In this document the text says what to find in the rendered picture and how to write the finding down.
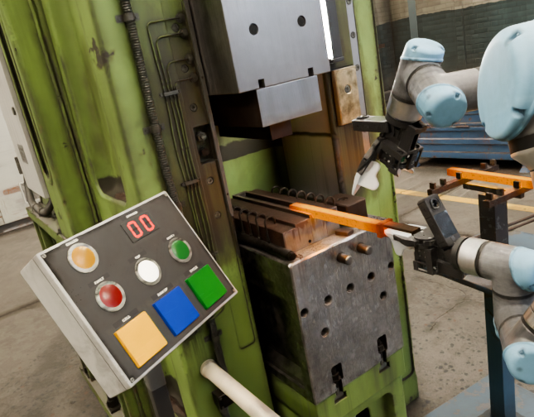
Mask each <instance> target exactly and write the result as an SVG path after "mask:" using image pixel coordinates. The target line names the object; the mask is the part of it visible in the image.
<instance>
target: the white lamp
mask: <svg viewBox="0 0 534 417"><path fill-rule="evenodd" d="M138 271H139V274H140V276H141V277H142V278H143V279H144V280H146V281H154V280H156V279H157V277H158V275H159V272H158V269H157V267H156V265H155V264H154V263H153V262H151V261H142V262H141V263H140V265H139V267H138Z"/></svg>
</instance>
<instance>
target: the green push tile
mask: <svg viewBox="0 0 534 417"><path fill-rule="evenodd" d="M185 282H186V284H187V285H188V286H189V287H190V289H191V290H192V291H193V293H194V294H195V296H196V297H197V299H198V300H199V302H200V303H201V304H202V305H203V307H204V308H205V310H207V309H208V308H209V307H210V306H212V305H213V304H214V303H215V302H216V301H217V300H219V299H220V298H221V297H222V296H223V295H225V294H226V293H227V290H226V289H225V287H224V286H223V284H222V283H221V281H220V280H219V278H218V277H217V276H216V275H215V273H214V272H213V270H212V269H211V268H210V266H209V265H208V264H207V265H205V266H203V267H202V268H201V269H199V270H198V271H197V272H196V273H194V274H193V275H192V276H190V277H189V278H188V279H186V280H185Z"/></svg>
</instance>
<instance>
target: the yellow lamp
mask: <svg viewBox="0 0 534 417"><path fill-rule="evenodd" d="M71 258H72V261H73V262H74V264H75V265H77V266H78V267H80V268H83V269H89V268H90V267H92V266H93V265H94V263H95V255H94V253H93V252H92V251H91V250H90V249H89V248H87V247H76V248H75V249H74V250H73V251H72V254H71Z"/></svg>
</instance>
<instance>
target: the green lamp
mask: <svg viewBox="0 0 534 417"><path fill-rule="evenodd" d="M171 249H172V251H173V253H174V255H175V256H176V257H178V258H179V259H182V260H184V259H186V258H187V257H188V256H189V254H190V250H189V248H188V246H187V245H186V244H185V243H184V242H182V241H179V240H177V241H174V242H173V243H172V245H171Z"/></svg>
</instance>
